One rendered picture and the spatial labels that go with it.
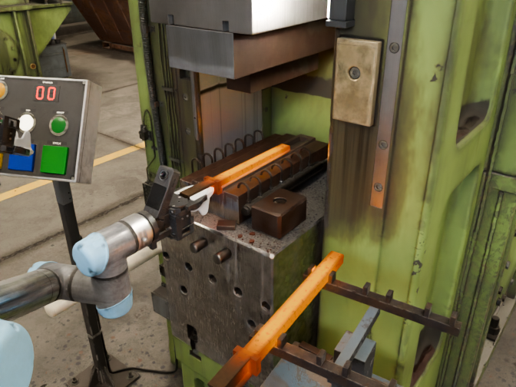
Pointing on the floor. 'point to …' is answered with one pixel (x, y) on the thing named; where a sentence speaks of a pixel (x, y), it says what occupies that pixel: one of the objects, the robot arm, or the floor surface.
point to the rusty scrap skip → (108, 21)
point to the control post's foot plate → (91, 377)
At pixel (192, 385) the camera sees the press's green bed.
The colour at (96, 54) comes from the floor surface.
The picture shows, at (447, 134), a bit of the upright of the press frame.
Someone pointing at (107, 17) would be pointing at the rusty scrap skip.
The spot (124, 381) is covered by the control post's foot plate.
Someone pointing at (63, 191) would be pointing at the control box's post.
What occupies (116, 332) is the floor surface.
